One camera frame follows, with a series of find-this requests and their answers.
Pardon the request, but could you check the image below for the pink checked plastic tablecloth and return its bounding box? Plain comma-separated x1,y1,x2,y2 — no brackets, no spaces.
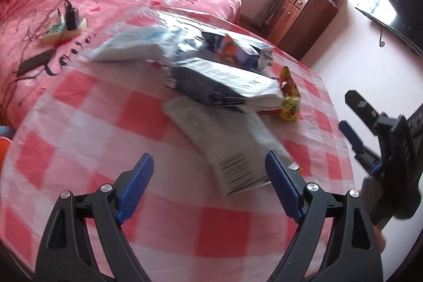
0,9,356,282

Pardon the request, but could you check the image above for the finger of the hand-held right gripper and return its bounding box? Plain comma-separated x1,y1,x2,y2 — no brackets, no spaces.
339,120,381,175
344,90,381,131

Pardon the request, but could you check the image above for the black phone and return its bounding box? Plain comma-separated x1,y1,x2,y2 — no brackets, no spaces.
16,49,55,76

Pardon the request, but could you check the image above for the brown wooden cabinet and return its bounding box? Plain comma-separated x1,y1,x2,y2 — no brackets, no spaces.
266,0,345,61

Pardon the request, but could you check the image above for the dark grey snack bag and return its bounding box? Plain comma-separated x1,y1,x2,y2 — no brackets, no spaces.
164,57,285,115

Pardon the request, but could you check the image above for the orange plastic basin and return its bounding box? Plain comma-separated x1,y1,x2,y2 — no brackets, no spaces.
0,125,13,170

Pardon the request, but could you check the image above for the white and blue plastic packet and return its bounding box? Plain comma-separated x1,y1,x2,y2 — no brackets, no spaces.
79,27,186,65

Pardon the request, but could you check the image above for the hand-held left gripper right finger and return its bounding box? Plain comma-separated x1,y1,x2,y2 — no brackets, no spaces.
264,151,384,282

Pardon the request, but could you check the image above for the yellow and red snack wrapper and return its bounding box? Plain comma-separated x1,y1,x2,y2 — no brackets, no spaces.
277,66,302,123

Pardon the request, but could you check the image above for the black charger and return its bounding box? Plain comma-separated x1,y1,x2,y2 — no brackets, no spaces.
63,0,80,32

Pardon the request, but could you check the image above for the beige power strip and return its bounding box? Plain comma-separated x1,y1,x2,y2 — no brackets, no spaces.
41,16,88,45

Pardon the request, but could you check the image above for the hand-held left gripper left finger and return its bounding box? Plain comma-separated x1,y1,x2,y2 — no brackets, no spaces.
33,153,154,282

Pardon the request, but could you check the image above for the blue printed snack packet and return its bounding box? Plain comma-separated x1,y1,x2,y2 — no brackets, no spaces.
201,31,275,75

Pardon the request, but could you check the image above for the grey bag with barcode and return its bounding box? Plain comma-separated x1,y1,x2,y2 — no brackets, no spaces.
161,95,298,197

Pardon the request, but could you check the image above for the person's right hand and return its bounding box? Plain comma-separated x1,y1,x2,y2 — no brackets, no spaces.
375,224,388,253

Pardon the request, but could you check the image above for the black wall television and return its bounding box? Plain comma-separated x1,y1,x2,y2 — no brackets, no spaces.
355,0,423,53

